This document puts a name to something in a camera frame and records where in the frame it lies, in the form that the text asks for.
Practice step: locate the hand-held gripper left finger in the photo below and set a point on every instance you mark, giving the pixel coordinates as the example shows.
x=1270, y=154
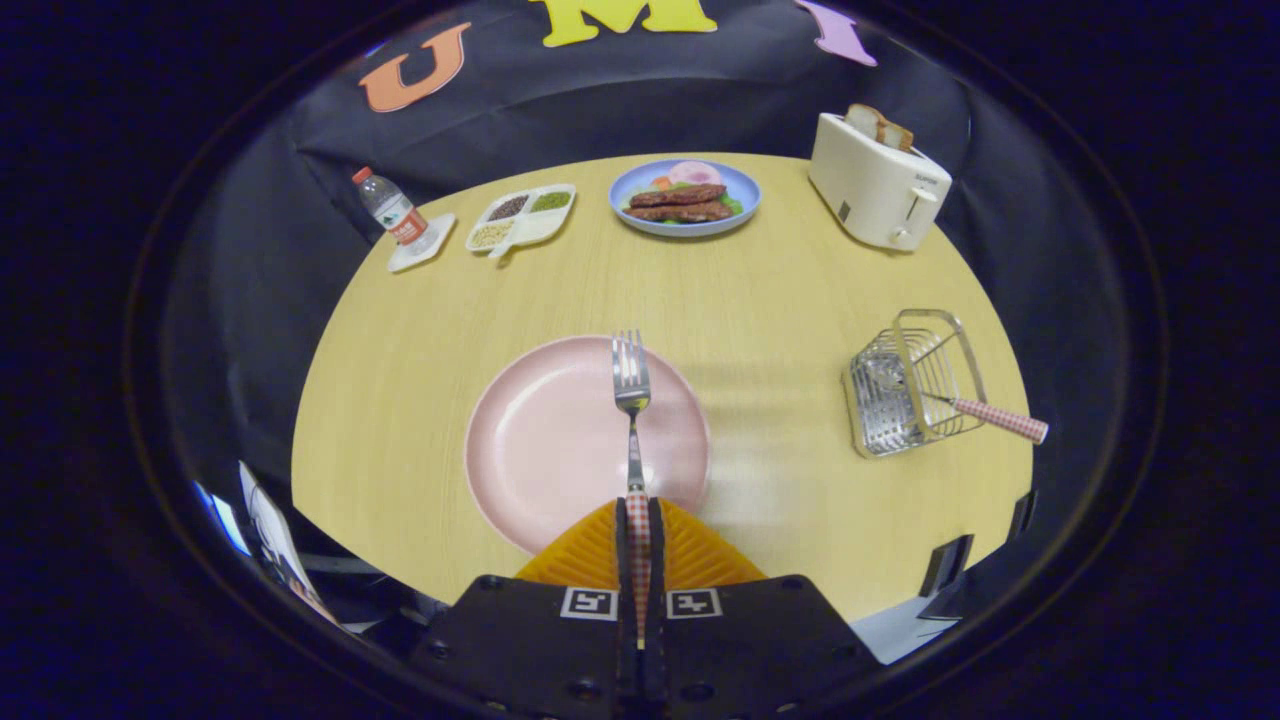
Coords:
x=624, y=560

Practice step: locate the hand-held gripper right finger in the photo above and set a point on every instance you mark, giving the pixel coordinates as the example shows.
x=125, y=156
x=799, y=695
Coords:
x=656, y=560

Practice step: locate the pink round plate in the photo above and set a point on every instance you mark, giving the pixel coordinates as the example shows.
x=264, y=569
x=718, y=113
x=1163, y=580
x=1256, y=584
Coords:
x=550, y=440

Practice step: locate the white divided seasoning tray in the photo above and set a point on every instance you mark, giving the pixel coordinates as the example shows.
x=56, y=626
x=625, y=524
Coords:
x=535, y=225

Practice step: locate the brown grilled sausage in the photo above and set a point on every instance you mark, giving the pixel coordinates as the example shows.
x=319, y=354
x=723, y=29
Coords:
x=680, y=212
x=680, y=195

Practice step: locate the white printed board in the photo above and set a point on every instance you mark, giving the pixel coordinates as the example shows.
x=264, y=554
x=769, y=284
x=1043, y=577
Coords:
x=275, y=540

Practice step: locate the green lettuce leaf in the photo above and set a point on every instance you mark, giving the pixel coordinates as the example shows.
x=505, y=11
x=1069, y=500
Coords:
x=735, y=205

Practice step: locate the white square coaster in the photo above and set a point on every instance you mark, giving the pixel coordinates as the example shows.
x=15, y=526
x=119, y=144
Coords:
x=415, y=255

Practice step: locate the blue food plate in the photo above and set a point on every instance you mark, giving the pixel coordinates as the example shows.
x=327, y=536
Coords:
x=635, y=185

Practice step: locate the pink ham slice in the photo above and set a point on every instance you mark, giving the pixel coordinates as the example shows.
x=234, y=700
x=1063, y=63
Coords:
x=693, y=173

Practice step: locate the blue glowing screen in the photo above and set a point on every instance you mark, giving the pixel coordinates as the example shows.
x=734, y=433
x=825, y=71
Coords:
x=222, y=517

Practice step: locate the clear water bottle red label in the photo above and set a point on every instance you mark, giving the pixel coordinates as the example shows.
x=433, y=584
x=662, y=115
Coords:
x=392, y=212

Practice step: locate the white toaster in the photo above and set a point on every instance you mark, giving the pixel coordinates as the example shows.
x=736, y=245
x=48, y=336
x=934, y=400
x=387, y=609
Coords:
x=870, y=190

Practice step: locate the toast bread slice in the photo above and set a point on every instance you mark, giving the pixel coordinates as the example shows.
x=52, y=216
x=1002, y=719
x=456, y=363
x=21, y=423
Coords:
x=863, y=120
x=898, y=135

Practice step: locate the black table bracket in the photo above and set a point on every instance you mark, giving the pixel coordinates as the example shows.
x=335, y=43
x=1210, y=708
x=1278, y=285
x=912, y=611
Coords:
x=1022, y=515
x=945, y=565

